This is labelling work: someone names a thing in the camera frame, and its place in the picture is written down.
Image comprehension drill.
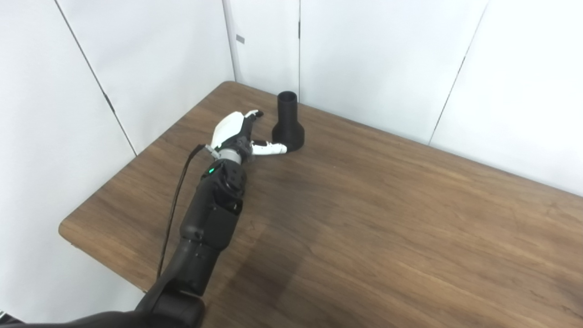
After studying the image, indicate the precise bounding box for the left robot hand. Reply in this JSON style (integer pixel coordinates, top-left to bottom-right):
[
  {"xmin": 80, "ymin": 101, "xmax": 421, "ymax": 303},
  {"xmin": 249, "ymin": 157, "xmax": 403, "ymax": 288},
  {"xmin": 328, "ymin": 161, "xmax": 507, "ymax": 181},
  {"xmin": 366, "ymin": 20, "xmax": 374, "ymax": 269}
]
[{"xmin": 210, "ymin": 110, "xmax": 288, "ymax": 161}]

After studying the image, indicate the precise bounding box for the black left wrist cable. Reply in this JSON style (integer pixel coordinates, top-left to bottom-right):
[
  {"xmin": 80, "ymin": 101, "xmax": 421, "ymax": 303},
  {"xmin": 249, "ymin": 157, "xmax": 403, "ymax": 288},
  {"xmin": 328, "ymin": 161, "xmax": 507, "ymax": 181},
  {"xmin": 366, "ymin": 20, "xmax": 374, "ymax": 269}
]
[{"xmin": 156, "ymin": 144, "xmax": 215, "ymax": 281}]

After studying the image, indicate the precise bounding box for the black flared nozzle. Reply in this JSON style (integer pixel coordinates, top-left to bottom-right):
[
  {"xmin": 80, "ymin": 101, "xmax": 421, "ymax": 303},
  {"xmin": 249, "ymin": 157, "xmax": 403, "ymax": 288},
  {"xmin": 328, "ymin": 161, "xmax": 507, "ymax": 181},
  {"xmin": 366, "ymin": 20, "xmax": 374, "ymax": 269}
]
[{"xmin": 272, "ymin": 91, "xmax": 305, "ymax": 153}]

